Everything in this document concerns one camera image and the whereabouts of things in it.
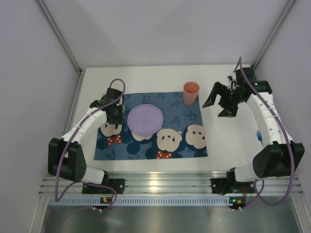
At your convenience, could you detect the purple plastic plate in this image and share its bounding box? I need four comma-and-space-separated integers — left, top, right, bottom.
127, 104, 164, 136

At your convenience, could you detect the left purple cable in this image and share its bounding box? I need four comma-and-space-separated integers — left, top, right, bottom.
54, 78, 126, 216

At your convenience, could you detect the frame post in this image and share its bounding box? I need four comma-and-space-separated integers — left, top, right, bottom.
251, 0, 297, 69
35, 0, 82, 75

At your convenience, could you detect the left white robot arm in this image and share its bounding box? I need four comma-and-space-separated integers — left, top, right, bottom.
48, 87, 124, 184

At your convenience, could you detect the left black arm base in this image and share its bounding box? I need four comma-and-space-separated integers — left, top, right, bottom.
82, 179, 125, 194

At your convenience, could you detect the perforated cable duct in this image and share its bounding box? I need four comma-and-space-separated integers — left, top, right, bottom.
48, 196, 245, 206

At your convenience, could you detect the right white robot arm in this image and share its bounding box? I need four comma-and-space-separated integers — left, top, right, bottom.
203, 67, 305, 183

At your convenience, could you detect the blue metallic fork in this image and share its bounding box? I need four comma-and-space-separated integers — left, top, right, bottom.
256, 130, 263, 144

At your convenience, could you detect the left frame post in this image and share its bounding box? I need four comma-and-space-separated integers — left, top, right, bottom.
35, 0, 82, 75

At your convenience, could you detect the orange plastic cup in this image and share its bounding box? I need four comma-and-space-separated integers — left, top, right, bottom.
183, 82, 200, 105

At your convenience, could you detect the aluminium mounting rail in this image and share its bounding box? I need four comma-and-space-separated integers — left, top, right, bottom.
39, 171, 303, 196

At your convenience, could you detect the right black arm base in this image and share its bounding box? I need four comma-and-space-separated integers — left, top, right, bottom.
210, 178, 255, 196

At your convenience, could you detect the right frame post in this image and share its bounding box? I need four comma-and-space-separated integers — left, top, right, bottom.
251, 0, 297, 69

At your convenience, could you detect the blue cartoon placemat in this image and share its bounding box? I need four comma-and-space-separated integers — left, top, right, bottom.
94, 92, 207, 161

